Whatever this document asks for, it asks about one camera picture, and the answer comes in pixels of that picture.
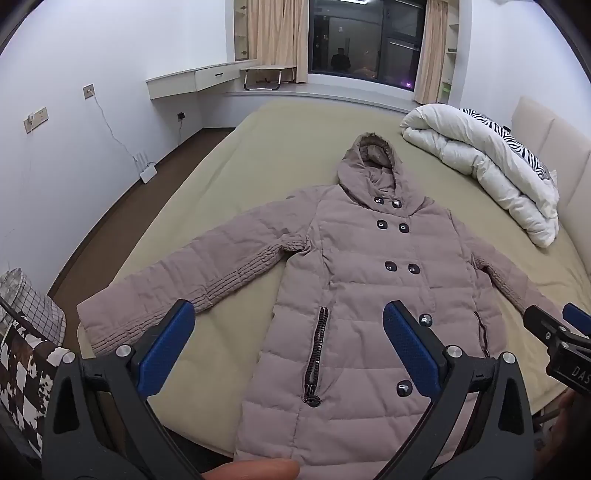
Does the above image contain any person's left hand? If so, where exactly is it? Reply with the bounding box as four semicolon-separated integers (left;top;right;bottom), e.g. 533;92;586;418
205;459;302;480

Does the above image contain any dark window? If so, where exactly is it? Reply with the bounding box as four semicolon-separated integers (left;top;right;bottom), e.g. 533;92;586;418
307;0;428;88

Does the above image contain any beige curtain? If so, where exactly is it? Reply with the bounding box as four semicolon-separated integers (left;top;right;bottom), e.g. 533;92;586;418
413;0;450;105
246;0;309;84

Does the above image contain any white grid pattern basket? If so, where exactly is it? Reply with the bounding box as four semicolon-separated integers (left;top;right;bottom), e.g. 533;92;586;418
0;268;65;344

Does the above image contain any zebra print pillow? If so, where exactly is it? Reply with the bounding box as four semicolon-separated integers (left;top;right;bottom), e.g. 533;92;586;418
458;107;557;183

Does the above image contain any small folding lap table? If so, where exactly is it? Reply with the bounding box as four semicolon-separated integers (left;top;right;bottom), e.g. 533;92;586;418
239;66;297;92

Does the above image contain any white floating desk with drawer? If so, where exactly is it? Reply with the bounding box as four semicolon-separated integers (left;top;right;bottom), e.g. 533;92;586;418
146;60;258;100

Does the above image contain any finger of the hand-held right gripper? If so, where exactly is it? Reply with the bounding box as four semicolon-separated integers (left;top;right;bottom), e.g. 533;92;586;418
523;305;571;344
562;302;591;334

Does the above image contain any white cable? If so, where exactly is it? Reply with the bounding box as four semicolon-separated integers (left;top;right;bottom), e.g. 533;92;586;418
90;92;145;168

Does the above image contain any wall socket with plug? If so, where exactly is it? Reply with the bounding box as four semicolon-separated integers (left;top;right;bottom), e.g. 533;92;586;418
23;106;49;134

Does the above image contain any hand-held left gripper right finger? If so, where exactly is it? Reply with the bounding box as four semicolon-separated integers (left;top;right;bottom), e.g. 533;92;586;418
379;300;536;480

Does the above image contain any brown white checkered cloth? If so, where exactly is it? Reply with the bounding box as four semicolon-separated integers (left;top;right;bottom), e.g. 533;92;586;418
0;318;77;457

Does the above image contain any bed with beige sheet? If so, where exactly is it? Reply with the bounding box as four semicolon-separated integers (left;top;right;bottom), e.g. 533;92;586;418
46;99;591;462

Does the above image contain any white folded duvet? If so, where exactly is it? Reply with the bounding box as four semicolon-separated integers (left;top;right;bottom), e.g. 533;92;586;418
399;104;560;249

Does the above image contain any mauve hooded puffer coat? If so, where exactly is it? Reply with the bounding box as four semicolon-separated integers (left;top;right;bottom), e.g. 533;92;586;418
76;133;566;476

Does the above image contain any cream padded headboard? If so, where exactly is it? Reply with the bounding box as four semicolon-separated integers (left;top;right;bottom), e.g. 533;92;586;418
510;96;591;273

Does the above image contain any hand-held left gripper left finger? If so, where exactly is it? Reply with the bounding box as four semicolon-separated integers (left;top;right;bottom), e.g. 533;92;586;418
41;299;204;480

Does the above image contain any white router with antennas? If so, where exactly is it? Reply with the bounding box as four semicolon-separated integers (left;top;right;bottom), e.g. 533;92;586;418
133;154;158;184

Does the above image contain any white wall shelf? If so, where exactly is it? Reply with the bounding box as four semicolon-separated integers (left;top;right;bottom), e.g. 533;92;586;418
233;0;249;63
438;0;461;104

